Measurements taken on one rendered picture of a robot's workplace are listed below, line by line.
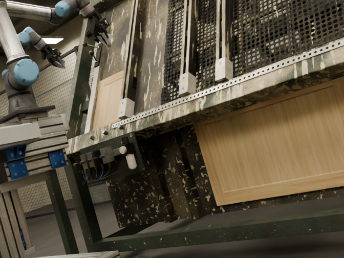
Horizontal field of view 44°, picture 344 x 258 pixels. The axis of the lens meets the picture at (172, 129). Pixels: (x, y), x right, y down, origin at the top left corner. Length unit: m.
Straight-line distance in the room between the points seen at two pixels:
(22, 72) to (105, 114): 0.86
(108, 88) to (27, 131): 1.01
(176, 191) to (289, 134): 0.85
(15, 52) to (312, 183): 1.59
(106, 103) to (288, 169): 1.27
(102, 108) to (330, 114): 1.47
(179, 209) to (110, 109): 0.78
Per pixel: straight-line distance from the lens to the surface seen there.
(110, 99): 2.85
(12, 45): 2.18
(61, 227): 2.89
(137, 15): 2.99
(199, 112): 2.19
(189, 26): 2.51
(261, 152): 2.32
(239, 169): 2.40
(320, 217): 2.05
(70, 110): 3.12
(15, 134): 2.00
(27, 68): 2.13
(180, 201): 2.70
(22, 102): 2.22
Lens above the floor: 0.68
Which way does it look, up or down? 2 degrees up
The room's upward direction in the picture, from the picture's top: 16 degrees counter-clockwise
